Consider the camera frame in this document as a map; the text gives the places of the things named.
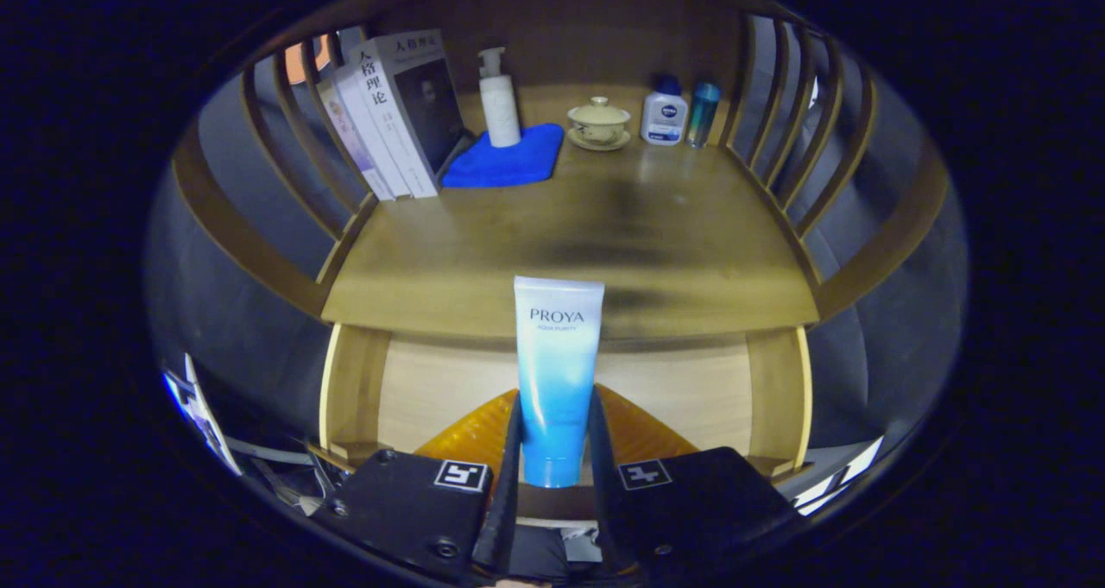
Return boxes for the wooden drawer with black knob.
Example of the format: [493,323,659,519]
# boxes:
[318,322,814,485]

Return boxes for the plain white book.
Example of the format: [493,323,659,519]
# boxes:
[335,61,415,200]

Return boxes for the blue folded cloth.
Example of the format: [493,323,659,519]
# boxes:
[441,123,565,189]

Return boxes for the beige lidded teacup with saucer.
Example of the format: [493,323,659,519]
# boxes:
[566,96,633,152]

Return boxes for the white pump bottle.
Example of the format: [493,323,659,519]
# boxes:
[477,47,522,149]

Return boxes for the brown wooden cabinet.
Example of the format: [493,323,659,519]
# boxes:
[168,0,955,347]

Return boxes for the pale purple book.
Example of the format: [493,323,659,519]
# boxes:
[316,79,396,202]

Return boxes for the slim teal bottle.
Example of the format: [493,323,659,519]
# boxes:
[685,81,722,149]

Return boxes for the white lotion bottle blue cap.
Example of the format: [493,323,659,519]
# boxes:
[640,74,689,147]

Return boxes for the wooden countertop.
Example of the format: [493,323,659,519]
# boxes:
[321,83,819,343]

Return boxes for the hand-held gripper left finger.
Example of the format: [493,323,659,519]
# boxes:
[313,387,526,588]

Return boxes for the blue and white cream tube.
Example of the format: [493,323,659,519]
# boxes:
[514,275,606,490]

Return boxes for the white book with dark cover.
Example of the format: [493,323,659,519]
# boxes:
[363,29,474,199]

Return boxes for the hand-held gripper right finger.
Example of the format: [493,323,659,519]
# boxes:
[589,385,804,585]

